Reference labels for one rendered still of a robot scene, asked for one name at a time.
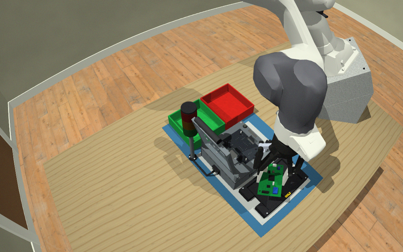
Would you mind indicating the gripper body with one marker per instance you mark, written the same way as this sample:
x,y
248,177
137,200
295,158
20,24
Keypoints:
x,y
278,146

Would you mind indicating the green circuit board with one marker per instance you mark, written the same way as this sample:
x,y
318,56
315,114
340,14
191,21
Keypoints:
x,y
270,183

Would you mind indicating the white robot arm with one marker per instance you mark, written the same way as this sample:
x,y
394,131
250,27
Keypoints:
x,y
295,79

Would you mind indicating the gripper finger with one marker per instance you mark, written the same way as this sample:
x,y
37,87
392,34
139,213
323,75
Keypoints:
x,y
263,164
290,169

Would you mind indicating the green bin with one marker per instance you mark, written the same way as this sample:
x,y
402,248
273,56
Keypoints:
x,y
205,114

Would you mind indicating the red bin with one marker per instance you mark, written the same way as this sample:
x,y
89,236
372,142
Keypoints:
x,y
228,104

